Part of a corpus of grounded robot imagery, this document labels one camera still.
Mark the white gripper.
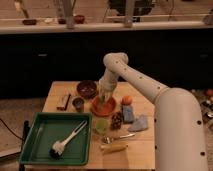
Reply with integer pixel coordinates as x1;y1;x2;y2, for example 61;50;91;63
99;77;117;98

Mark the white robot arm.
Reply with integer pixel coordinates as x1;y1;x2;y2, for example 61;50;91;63
99;52;208;171

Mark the dark brown bowl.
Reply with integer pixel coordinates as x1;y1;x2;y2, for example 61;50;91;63
77;80;97;99

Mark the red bowl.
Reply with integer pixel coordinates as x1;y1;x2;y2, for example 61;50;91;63
90;96;116;117

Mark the orange fruit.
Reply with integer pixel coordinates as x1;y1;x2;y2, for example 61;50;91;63
121;95;133;105

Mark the blue sponge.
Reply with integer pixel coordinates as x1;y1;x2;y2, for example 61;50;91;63
122;105;134;123

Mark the small dark cup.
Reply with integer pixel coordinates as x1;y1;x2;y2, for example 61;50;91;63
72;97;84;112

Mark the dark pine cone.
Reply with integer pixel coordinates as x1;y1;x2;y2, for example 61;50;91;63
111;112;123;130

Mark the green cup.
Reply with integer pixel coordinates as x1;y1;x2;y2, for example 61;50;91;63
95;119;108;134

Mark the brown wooden block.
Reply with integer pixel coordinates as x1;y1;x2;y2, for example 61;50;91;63
56;94;71;111

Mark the blue cloth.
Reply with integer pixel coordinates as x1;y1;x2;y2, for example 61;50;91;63
128;115;148;132

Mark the metal spoon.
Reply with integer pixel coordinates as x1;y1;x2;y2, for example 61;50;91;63
102;133;135;144

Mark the yellow corn cob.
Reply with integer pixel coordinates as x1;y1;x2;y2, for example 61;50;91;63
100;143;128;154

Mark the green plastic tray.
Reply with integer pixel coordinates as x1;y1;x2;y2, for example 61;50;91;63
19;113;92;166

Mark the white dish brush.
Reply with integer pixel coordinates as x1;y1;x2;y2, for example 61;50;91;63
49;121;87;159

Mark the black cable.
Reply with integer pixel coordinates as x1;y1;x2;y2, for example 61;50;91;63
0;118;25;141

